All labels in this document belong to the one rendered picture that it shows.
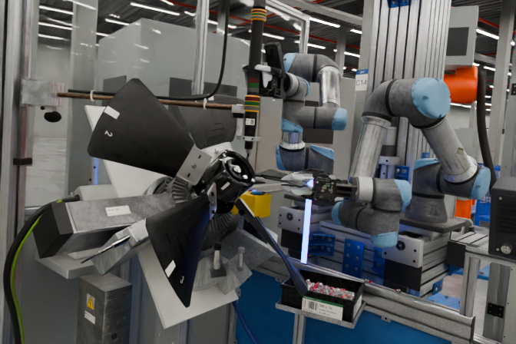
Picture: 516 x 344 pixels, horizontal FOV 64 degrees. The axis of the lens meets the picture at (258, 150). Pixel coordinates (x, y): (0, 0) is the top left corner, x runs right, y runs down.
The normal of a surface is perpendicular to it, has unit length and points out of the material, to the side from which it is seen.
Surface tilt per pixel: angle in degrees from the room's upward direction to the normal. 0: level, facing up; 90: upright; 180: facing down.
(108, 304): 90
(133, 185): 50
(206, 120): 46
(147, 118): 79
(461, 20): 90
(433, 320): 90
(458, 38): 90
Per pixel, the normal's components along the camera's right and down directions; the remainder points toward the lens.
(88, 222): 0.64, -0.57
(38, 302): 0.77, 0.09
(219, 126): -0.05, -0.69
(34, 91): -0.08, 0.05
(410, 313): -0.64, 0.00
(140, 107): 0.48, -0.18
